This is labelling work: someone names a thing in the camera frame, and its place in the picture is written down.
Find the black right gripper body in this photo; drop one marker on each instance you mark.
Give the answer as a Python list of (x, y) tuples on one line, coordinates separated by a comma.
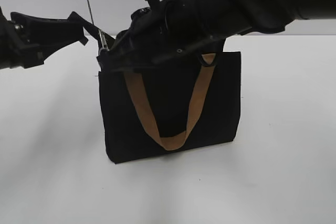
[(188, 26)]

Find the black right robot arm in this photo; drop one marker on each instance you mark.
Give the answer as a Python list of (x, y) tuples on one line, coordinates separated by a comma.
[(264, 16)]

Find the black tote bag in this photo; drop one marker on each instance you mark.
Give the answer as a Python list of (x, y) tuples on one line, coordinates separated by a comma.
[(218, 123)]

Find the metal zipper pull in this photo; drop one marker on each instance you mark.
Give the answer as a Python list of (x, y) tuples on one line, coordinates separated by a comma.
[(104, 44)]

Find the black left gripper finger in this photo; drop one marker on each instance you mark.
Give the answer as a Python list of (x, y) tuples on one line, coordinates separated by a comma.
[(36, 56), (48, 32)]

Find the tan front bag handle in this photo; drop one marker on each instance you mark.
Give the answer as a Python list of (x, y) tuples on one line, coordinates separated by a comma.
[(165, 104)]

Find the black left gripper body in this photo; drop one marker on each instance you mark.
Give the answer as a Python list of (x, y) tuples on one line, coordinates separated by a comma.
[(14, 52)]

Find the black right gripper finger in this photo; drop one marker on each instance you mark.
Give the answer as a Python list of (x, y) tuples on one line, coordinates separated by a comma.
[(133, 49)]

